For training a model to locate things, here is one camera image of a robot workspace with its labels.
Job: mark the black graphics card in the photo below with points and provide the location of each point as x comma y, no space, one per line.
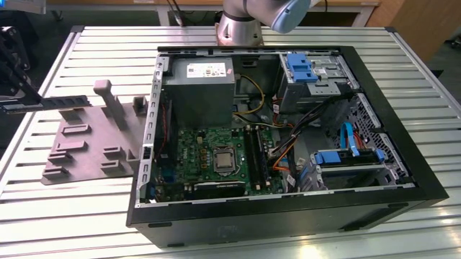
215,186

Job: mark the grey parts rack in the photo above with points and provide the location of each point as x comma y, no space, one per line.
93,129

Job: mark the silver CPU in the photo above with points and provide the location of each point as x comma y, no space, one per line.
224,159

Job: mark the blue plastic drive latch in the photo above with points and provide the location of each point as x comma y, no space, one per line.
300,67

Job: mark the hard disk in blue carrier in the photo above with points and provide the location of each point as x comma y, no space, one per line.
331,157

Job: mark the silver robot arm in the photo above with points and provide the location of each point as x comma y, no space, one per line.
238,29

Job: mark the wooden cabinet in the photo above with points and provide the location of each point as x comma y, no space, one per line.
425,27

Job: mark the metal drive cage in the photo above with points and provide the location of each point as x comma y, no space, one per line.
323,89

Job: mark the black RAM slot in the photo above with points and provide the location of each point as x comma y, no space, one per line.
250,162

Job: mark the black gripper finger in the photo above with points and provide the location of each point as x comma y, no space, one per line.
25,83

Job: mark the CPU socket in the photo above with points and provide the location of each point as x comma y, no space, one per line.
224,149

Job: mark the black PC case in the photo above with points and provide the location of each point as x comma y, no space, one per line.
287,221

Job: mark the grey power supply unit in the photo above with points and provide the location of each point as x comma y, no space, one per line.
198,102

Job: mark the locking lever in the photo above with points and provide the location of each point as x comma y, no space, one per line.
238,167

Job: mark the green motherboard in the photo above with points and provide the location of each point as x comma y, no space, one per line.
194,167

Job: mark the white framed desk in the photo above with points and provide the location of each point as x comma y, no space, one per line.
363,14

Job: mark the metal disk bay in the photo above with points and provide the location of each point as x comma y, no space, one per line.
353,169

